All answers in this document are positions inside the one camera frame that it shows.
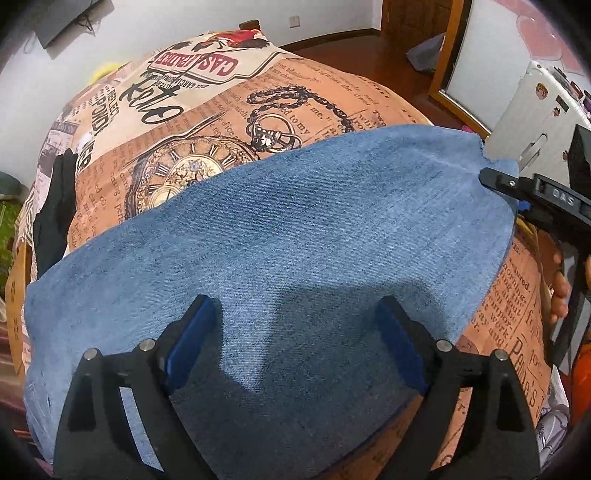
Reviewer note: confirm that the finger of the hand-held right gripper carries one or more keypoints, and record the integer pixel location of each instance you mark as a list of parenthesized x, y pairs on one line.
[(503, 181), (524, 206)]

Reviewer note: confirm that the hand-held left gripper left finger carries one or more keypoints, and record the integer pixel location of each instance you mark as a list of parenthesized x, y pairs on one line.
[(189, 341)]

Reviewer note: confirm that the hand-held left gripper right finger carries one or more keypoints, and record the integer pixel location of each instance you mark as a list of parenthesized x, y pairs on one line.
[(401, 341)]

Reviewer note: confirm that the blue denim pants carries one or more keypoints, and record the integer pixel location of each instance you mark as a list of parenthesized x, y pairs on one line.
[(277, 240)]

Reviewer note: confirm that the person's right hand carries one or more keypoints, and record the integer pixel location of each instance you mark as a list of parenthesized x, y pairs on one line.
[(559, 286)]

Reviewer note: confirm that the white case with stickers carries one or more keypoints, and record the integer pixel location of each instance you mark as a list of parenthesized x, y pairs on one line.
[(531, 106)]

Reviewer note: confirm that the wooden framed mirror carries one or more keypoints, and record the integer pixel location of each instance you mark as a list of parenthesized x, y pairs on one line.
[(498, 37)]

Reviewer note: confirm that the grey cloth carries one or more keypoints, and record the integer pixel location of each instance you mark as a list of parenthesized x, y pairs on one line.
[(427, 53)]

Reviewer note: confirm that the person's orange garment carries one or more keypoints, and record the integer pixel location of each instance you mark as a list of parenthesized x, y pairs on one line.
[(582, 369)]

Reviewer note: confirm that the white patterned cloth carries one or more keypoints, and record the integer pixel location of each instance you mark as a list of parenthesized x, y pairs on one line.
[(554, 429)]

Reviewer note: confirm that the wooden lap desk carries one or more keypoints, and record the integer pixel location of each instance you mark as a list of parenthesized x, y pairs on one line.
[(16, 286)]

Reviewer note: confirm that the black folded garment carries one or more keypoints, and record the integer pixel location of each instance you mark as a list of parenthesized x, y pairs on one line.
[(55, 217)]

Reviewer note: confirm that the wooden door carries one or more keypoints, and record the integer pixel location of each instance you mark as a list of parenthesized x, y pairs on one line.
[(406, 18)]

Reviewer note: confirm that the printed newspaper pattern blanket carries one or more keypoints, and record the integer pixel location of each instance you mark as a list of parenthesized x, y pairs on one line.
[(221, 115)]

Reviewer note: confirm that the wall outlet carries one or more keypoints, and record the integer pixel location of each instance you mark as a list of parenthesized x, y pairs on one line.
[(294, 21)]

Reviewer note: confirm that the wooden bed post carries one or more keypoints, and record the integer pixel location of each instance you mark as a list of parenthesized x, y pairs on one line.
[(251, 25)]

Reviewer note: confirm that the small black wall monitor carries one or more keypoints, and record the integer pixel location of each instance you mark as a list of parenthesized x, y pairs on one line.
[(69, 18)]

